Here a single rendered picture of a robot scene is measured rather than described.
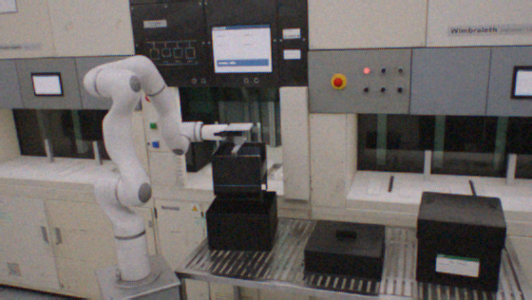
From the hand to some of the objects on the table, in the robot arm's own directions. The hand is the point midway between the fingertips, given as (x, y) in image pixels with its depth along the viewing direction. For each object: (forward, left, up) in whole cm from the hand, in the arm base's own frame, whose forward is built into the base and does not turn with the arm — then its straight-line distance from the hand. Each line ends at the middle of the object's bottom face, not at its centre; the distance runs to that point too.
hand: (238, 131), depth 199 cm
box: (+56, -69, -49) cm, 102 cm away
